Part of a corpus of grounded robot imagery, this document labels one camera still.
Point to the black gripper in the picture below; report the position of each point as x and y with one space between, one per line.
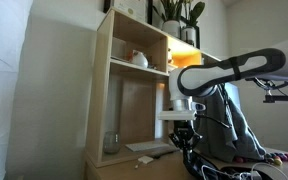
184 135

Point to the black portable bag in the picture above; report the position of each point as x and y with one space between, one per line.
202 169

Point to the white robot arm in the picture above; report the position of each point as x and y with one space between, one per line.
267 64

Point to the white keyboard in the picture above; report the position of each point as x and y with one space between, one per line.
136 147

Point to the grey hanging cloth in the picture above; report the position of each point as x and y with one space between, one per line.
225 132

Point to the small white adapter on desk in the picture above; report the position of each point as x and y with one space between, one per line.
143 159

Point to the glass jar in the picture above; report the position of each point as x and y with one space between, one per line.
111 142

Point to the white power adapter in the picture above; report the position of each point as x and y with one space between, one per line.
254 175

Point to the wooden shelf unit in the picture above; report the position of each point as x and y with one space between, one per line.
125 97

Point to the colourful bead toy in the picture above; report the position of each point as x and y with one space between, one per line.
275 158

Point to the white plant pot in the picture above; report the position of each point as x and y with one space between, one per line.
188 35
172 27

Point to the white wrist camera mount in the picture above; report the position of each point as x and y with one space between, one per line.
181 115

